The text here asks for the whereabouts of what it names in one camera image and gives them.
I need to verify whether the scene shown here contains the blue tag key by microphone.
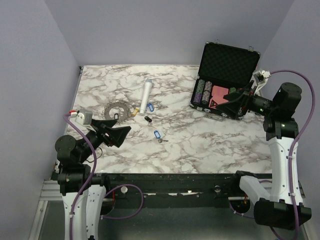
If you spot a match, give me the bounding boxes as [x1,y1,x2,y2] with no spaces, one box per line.
[147,103,155,112]

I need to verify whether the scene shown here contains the black mounting rail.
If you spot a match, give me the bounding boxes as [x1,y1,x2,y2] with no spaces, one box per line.
[92,173,246,209]

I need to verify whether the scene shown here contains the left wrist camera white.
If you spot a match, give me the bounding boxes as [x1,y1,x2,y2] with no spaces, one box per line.
[75,108,93,126]

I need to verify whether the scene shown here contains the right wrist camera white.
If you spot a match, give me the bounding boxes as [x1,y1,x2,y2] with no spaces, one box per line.
[253,69,271,95]

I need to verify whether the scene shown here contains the red playing cards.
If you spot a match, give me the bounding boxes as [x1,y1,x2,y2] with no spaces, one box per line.
[208,85,229,109]

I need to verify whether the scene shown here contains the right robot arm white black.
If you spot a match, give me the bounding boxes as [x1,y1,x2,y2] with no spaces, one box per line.
[216,82,312,230]

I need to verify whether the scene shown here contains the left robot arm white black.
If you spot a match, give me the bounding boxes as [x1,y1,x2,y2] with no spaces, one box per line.
[55,115,131,240]

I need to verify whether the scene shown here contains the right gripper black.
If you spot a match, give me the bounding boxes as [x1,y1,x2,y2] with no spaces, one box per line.
[216,80,278,119]

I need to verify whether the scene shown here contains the white microphone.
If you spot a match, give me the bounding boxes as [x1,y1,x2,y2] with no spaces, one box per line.
[139,79,153,115]

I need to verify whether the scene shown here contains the metal keyring disc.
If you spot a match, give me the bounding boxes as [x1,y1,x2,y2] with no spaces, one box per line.
[103,100,132,124]

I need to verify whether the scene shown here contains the purple green chip stack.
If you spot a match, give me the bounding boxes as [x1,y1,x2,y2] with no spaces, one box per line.
[192,79,206,105]

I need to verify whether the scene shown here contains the purple grey chip stack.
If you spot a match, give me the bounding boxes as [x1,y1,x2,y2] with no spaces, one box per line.
[201,81,213,105]

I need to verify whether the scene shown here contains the black glossy tag key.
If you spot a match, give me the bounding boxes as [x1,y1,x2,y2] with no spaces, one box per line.
[144,116,153,127]

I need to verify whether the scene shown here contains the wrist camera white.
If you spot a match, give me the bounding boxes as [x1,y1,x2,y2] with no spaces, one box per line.
[75,108,93,126]
[253,69,271,95]

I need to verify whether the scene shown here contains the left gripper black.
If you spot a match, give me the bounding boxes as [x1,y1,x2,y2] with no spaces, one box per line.
[78,117,131,162]

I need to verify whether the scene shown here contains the black poker chip case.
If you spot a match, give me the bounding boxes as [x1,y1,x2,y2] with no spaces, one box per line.
[189,42,261,117]

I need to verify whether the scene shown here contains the blue tag key front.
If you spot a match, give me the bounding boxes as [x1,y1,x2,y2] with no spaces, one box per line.
[153,130,168,143]

